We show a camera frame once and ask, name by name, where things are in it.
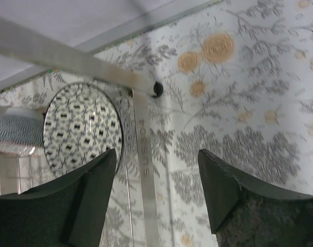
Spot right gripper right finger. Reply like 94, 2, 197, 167
198, 149, 313, 246

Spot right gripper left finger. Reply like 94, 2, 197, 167
0, 149, 117, 246

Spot blue patterned bowl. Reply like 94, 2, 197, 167
43, 82, 124, 177

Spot stainless steel dish rack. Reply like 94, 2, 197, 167
0, 12, 172, 247

